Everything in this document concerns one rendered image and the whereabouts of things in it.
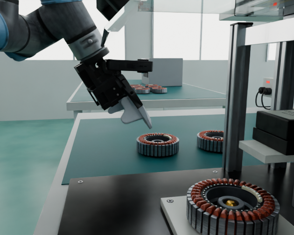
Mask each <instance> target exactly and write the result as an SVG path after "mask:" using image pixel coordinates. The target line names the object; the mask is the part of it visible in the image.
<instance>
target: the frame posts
mask: <svg viewBox="0 0 294 235"><path fill-rule="evenodd" d="M252 26H253V22H236V23H233V24H230V39H229V55H228V70H227V86H226V102H225V117H224V140H223V156H222V167H223V168H225V169H226V171H228V172H233V170H236V171H242V161H243V150H242V149H240V148H239V141H243V140H244V136H245V118H246V106H247V94H248V82H249V69H250V57H251V46H241V38H242V29H243V28H248V27H252ZM293 105H294V41H291V42H281V43H277V47H276V57H275V66H274V77H273V90H272V100H271V111H274V110H293ZM267 165H271V167H272V168H279V166H280V167H281V168H286V167H287V162H280V163H267Z"/></svg>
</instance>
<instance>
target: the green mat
mask: <svg viewBox="0 0 294 235"><path fill-rule="evenodd" d="M256 115H257V113H246V118H245V136H244V140H254V139H252V134H253V128H254V127H256ZM224 117H225V114H213V115H187V116H161V117H150V118H151V123H152V128H151V129H149V127H148V126H147V125H146V123H145V122H144V120H143V119H140V120H137V121H134V122H131V123H128V124H125V123H123V122H122V121H121V119H120V118H97V119H81V120H80V122H79V126H78V129H77V133H76V136H75V139H74V143H73V146H72V149H71V153H70V157H69V160H68V163H67V166H66V170H65V173H64V177H63V180H62V184H61V185H69V183H70V179H72V178H85V177H98V176H111V175H124V174H137V173H156V172H169V171H182V170H195V169H208V168H221V167H222V156H223V153H221V152H219V153H218V152H214V151H213V152H211V151H206V150H203V149H201V148H200V147H198V146H197V134H198V133H200V132H202V131H207V130H217V131H218V130H220V131H224ZM147 133H148V134H150V133H154V134H155V133H157V134H158V133H160V134H161V133H163V134H164V133H166V134H171V135H173V136H176V137H177V138H179V151H178V152H177V153H176V154H173V155H170V156H166V157H165V156H164V157H162V156H161V157H158V156H157V157H155V156H154V157H152V156H146V155H143V154H141V153H139V152H138V151H137V138H138V137H139V136H141V135H144V134H147ZM253 165H266V164H265V163H263V162H261V161H260V160H258V159H257V158H255V157H253V156H252V155H250V154H248V153H247V152H245V151H243V161H242V166H253Z"/></svg>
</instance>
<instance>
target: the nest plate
mask: <svg viewBox="0 0 294 235"><path fill-rule="evenodd" d="M161 207H162V209H163V212H164V214H165V216H166V218H167V221H168V223H169V225H170V227H171V230H172V232H173V234H174V235H202V233H199V232H198V231H197V230H196V229H194V228H193V227H192V225H190V223H189V221H188V219H187V216H186V207H187V196H178V197H167V198H161ZM275 235H294V226H293V225H292V224H291V223H290V222H288V221H287V220H286V219H285V218H284V217H282V216H281V215H280V214H279V222H278V230H277V233H276V234H275Z"/></svg>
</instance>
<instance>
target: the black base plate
mask: <svg viewBox="0 0 294 235"><path fill-rule="evenodd" d="M217 178H221V179H223V178H226V179H227V180H229V179H233V180H234V182H235V180H239V181H240V182H241V181H245V182H246V183H251V184H253V185H257V186H258V187H261V188H262V189H264V190H266V191H267V192H269V193H270V194H271V195H273V196H274V197H275V199H276V200H277V201H278V203H279V205H280V213H279V214H280V215H281V216H282V217H284V218H285V219H286V220H287V221H288V222H290V223H291V224H292V225H293V226H294V207H293V206H292V200H293V192H294V162H292V163H287V167H286V168H281V167H280V166H279V168H272V167H271V165H267V164H266V165H253V166H242V171H236V170H233V172H228V171H226V169H225V168H223V167H221V168H208V169H195V170H182V171H169V172H156V173H137V174H124V175H111V176H98V177H85V178H72V179H70V183H69V187H68V191H67V195H66V199H65V204H64V208H63V213H62V217H61V221H60V226H59V230H58V234H57V235H174V234H173V232H172V230H171V227H170V225H169V223H168V221H167V218H166V216H165V214H164V212H163V209H162V207H161V198H167V197H178V196H187V191H188V189H189V188H191V186H192V185H194V184H195V183H198V182H200V181H203V180H207V179H210V180H211V179H217Z"/></svg>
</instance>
